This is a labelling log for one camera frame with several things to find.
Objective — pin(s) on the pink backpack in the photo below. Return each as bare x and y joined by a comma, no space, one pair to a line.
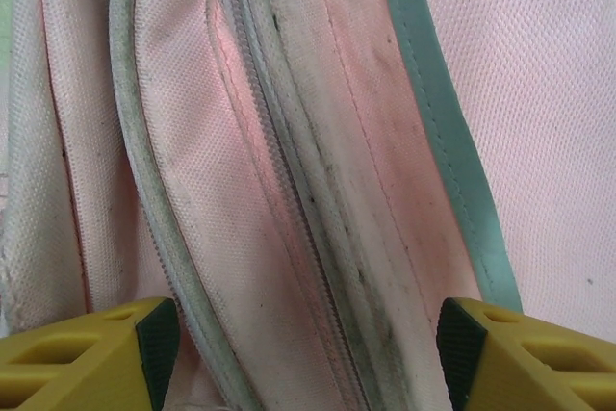
529,93

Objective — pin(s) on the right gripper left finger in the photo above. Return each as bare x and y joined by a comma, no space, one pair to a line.
72,372

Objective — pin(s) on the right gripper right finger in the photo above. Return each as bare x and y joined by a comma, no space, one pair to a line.
544,372

